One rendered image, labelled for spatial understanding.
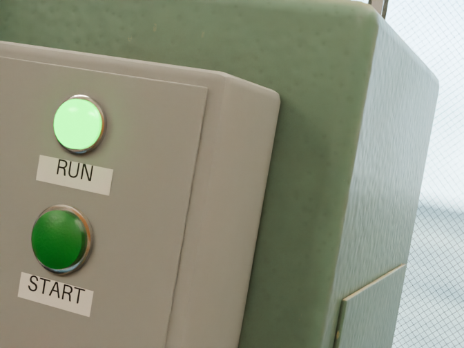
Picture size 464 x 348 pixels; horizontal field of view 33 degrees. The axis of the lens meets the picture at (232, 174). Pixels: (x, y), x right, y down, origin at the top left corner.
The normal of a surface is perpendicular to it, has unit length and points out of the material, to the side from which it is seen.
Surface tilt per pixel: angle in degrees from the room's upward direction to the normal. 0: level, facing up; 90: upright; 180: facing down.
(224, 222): 90
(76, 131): 92
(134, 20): 90
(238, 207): 90
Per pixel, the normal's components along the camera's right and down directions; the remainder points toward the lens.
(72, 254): 0.04, 0.29
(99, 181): -0.37, -0.01
